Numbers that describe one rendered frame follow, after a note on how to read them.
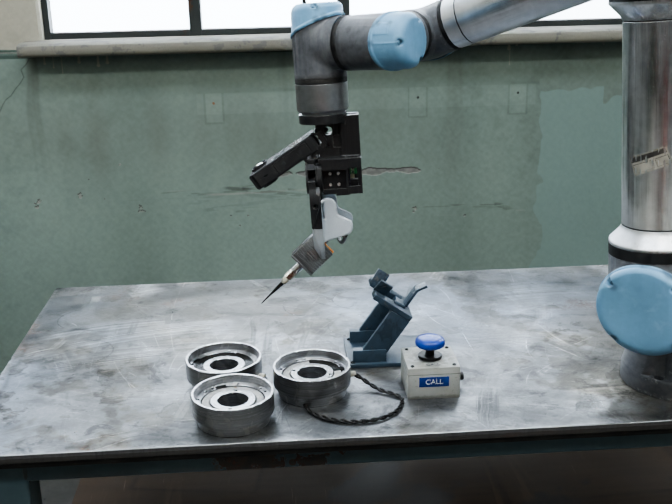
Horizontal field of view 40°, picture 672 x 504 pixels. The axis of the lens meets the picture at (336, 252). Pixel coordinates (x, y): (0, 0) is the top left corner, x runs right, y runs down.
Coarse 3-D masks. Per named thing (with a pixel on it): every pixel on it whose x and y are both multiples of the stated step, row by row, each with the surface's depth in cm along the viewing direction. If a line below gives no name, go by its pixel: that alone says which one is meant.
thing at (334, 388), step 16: (304, 352) 128; (320, 352) 128; (336, 352) 127; (304, 368) 126; (320, 368) 126; (288, 384) 120; (304, 384) 119; (320, 384) 119; (336, 384) 120; (288, 400) 122; (304, 400) 120; (320, 400) 120; (336, 400) 122
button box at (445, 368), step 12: (408, 348) 127; (444, 348) 127; (408, 360) 123; (420, 360) 123; (432, 360) 123; (444, 360) 123; (456, 360) 123; (408, 372) 121; (420, 372) 121; (432, 372) 121; (444, 372) 121; (456, 372) 121; (408, 384) 121; (420, 384) 121; (432, 384) 122; (444, 384) 122; (456, 384) 122; (408, 396) 122; (420, 396) 122; (432, 396) 122; (444, 396) 122; (456, 396) 122
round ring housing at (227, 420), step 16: (208, 384) 120; (224, 384) 121; (240, 384) 121; (256, 384) 121; (192, 400) 114; (224, 400) 119; (240, 400) 119; (272, 400) 116; (208, 416) 112; (224, 416) 112; (240, 416) 112; (256, 416) 113; (208, 432) 114; (224, 432) 113; (240, 432) 113
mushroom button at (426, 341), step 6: (420, 336) 124; (426, 336) 123; (432, 336) 123; (438, 336) 123; (420, 342) 122; (426, 342) 122; (432, 342) 122; (438, 342) 122; (444, 342) 123; (420, 348) 122; (426, 348) 122; (432, 348) 122; (438, 348) 122; (426, 354) 124; (432, 354) 124
